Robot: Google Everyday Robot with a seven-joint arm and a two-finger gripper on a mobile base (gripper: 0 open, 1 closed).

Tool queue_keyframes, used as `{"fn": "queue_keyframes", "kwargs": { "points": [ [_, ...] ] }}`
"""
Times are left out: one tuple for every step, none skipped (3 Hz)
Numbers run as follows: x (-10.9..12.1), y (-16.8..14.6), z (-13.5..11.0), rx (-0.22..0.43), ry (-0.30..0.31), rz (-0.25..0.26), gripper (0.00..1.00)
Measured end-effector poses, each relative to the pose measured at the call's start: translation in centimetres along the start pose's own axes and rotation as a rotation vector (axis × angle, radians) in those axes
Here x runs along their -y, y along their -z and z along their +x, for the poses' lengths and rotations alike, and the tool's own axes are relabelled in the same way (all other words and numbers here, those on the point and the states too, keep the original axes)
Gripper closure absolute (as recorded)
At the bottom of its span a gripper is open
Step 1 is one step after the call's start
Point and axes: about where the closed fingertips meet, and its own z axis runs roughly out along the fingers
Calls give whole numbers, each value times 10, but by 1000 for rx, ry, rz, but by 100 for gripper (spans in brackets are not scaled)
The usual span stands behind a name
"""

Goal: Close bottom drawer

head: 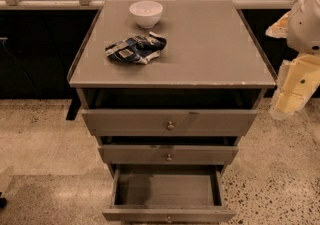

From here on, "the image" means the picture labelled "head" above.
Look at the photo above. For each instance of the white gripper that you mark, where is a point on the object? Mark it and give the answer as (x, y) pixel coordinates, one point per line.
(306, 24)

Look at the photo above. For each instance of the grey bottom drawer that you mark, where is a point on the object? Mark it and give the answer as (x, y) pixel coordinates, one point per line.
(168, 194)

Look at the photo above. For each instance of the grey drawer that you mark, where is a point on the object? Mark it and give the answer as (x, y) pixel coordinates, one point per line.
(168, 122)
(168, 194)
(167, 154)

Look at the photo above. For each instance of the grey wooden drawer cabinet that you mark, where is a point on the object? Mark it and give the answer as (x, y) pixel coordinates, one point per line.
(211, 62)

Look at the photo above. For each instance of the grey top drawer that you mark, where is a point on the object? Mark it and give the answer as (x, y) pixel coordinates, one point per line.
(168, 122)

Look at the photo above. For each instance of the grey middle drawer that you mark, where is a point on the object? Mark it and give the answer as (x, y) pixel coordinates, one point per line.
(167, 154)

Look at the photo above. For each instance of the white ceramic bowl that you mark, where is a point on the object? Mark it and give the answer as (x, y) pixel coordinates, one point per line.
(146, 13)

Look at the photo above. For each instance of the crumpled blue snack bag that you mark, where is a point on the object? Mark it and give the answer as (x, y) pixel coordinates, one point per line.
(139, 49)

